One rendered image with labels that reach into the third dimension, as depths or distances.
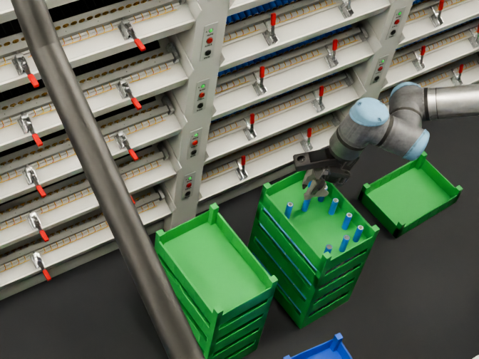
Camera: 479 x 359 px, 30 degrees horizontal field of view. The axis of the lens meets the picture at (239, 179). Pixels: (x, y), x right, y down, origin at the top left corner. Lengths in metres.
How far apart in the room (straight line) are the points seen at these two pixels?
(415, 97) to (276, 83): 0.45
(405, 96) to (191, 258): 0.74
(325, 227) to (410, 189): 0.67
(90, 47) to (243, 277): 0.79
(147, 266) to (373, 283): 2.31
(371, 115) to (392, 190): 0.95
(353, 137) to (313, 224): 0.41
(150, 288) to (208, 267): 1.82
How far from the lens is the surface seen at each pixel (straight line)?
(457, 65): 3.46
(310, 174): 2.51
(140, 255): 0.68
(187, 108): 2.46
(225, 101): 2.58
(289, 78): 2.69
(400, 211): 3.16
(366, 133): 2.32
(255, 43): 2.48
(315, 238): 2.61
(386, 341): 2.87
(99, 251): 2.86
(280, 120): 2.84
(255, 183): 3.07
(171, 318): 0.68
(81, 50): 2.12
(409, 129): 2.35
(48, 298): 2.81
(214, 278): 2.48
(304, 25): 2.56
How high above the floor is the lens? 2.42
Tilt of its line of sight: 51 degrees down
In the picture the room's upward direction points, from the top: 12 degrees clockwise
